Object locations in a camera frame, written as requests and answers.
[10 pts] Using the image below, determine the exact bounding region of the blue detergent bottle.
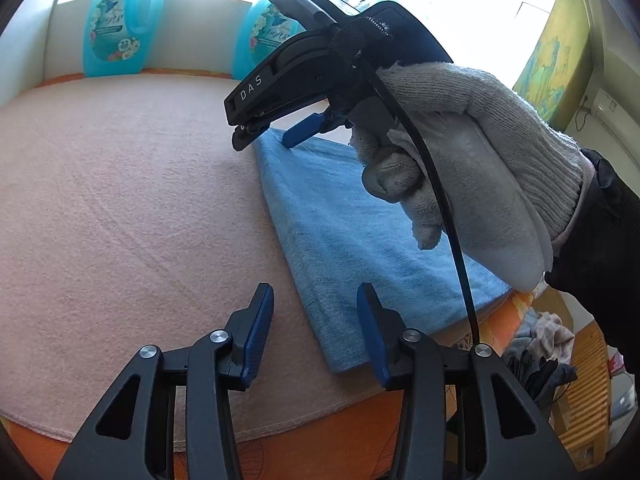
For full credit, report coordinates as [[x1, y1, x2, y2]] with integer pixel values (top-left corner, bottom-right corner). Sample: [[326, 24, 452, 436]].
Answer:
[[231, 0, 301, 83], [82, 0, 166, 78]]

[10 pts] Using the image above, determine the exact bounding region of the peach fleece blanket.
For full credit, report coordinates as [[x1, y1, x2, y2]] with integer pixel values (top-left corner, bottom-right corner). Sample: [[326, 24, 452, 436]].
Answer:
[[0, 74, 401, 443]]

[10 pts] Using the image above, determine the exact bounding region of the orange floral bed sheet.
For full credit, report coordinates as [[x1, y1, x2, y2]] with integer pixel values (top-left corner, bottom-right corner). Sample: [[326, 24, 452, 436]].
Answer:
[[0, 67, 536, 480]]

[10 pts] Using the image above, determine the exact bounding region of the person's right hand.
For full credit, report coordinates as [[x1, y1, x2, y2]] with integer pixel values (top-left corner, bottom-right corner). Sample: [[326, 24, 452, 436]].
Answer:
[[349, 60, 586, 293]]

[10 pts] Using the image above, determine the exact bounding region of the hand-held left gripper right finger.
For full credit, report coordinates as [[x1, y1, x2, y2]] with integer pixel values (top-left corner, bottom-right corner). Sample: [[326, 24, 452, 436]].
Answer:
[[356, 282, 573, 480]]

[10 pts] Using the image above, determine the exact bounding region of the person's right forearm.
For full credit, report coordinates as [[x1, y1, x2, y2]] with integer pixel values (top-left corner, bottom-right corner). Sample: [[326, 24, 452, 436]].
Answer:
[[545, 147, 640, 361]]

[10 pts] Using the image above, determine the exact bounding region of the blue towel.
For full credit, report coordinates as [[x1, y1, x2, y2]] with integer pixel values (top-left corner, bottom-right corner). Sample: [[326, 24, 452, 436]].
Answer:
[[252, 127, 513, 375]]

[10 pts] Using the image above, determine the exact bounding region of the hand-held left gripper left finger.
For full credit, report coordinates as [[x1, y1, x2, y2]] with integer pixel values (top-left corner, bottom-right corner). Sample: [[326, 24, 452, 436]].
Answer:
[[52, 282, 276, 480]]

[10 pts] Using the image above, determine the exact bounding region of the yellow blue wall painting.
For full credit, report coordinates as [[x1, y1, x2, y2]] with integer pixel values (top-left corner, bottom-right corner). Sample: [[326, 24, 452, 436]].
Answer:
[[512, 0, 598, 126]]

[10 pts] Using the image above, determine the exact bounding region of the black cable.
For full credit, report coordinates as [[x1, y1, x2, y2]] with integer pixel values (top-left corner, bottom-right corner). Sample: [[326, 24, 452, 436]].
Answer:
[[345, 20, 483, 351]]

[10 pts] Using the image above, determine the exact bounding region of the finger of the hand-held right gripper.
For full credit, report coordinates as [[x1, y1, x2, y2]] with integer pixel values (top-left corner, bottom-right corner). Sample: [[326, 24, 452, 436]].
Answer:
[[231, 115, 273, 152], [281, 111, 346, 149]]

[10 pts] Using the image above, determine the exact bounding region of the pile of clothes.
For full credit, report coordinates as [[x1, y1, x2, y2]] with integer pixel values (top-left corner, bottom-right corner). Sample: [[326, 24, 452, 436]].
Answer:
[[502, 310, 578, 406]]

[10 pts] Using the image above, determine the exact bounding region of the wooden slatted rack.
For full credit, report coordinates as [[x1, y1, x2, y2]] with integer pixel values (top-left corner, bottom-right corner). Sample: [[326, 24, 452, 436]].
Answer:
[[550, 320, 626, 471]]

